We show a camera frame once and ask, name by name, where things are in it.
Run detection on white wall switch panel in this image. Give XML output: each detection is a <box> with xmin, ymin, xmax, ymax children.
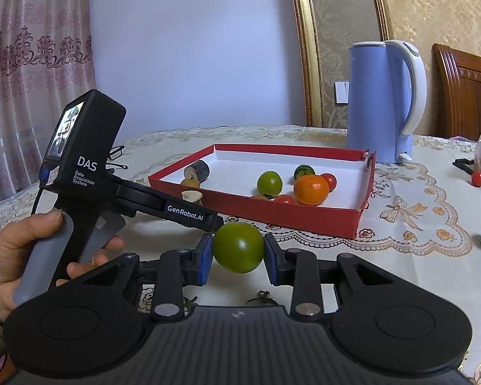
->
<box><xmin>334</xmin><ymin>81</ymin><xmax>349</xmax><ymax>105</ymax></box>

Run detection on dark sugarcane piece in box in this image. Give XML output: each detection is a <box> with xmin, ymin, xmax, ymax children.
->
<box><xmin>184</xmin><ymin>160</ymin><xmax>210</xmax><ymax>184</ymax></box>

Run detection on gold wall moulding frame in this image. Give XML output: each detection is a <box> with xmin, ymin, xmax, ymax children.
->
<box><xmin>292</xmin><ymin>0</ymin><xmax>393</xmax><ymax>128</ymax></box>

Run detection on green cucumber chunk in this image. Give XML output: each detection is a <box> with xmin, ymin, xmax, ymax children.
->
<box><xmin>293</xmin><ymin>164</ymin><xmax>315</xmax><ymax>181</ymax></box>

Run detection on wooden bed headboard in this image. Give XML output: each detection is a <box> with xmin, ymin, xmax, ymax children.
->
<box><xmin>433</xmin><ymin>44</ymin><xmax>481</xmax><ymax>141</ymax></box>

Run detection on small red tomato far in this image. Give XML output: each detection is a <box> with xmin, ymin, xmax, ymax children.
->
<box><xmin>471</xmin><ymin>170</ymin><xmax>481</xmax><ymax>188</ymax></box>

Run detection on black eyeglasses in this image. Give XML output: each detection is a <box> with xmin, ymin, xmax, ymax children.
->
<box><xmin>106</xmin><ymin>145</ymin><xmax>128</xmax><ymax>174</ymax></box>

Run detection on red cherry tomato front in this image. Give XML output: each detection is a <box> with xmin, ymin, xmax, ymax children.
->
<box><xmin>273</xmin><ymin>195</ymin><xmax>295</xmax><ymax>204</ymax></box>

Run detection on green tomato stem calyx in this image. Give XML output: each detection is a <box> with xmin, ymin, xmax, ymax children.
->
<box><xmin>245</xmin><ymin>290</ymin><xmax>279</xmax><ymax>307</ymax></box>

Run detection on pink patterned curtain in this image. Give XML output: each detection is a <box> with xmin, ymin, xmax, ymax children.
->
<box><xmin>0</xmin><ymin>0</ymin><xmax>95</xmax><ymax>202</ymax></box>

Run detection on person's left hand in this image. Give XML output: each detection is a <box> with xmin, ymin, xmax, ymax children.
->
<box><xmin>0</xmin><ymin>210</ymin><xmax>64</xmax><ymax>322</ymax></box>

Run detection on red cherry tomato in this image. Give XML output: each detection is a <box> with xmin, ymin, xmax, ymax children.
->
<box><xmin>273</xmin><ymin>195</ymin><xmax>295</xmax><ymax>204</ymax></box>
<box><xmin>321</xmin><ymin>173</ymin><xmax>337</xmax><ymax>192</ymax></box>

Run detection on orange tangerine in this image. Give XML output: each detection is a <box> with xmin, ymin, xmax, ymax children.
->
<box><xmin>293</xmin><ymin>175</ymin><xmax>329</xmax><ymax>206</ymax></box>

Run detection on yellow-brown longan fruit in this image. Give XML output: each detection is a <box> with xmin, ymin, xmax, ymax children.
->
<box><xmin>181</xmin><ymin>178</ymin><xmax>200</xmax><ymax>189</ymax></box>

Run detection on red cherry tomato back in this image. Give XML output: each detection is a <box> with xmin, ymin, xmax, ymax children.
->
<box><xmin>321</xmin><ymin>173</ymin><xmax>337</xmax><ymax>192</ymax></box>

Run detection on red shallow cardboard box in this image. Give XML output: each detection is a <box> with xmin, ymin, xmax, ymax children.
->
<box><xmin>148</xmin><ymin>143</ymin><xmax>375</xmax><ymax>238</ymax></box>

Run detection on large green tomato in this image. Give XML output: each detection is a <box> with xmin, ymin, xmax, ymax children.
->
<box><xmin>213</xmin><ymin>223</ymin><xmax>264</xmax><ymax>274</ymax></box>

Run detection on black flat object far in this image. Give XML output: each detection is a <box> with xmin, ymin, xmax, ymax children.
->
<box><xmin>453</xmin><ymin>158</ymin><xmax>475</xmax><ymax>177</ymax></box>

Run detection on dark sugarcane piece outside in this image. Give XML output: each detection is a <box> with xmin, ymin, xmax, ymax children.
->
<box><xmin>181</xmin><ymin>190</ymin><xmax>203</xmax><ymax>205</ymax></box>

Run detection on blue electric kettle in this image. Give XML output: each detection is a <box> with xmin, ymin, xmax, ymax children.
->
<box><xmin>347</xmin><ymin>40</ymin><xmax>427</xmax><ymax>163</ymax></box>

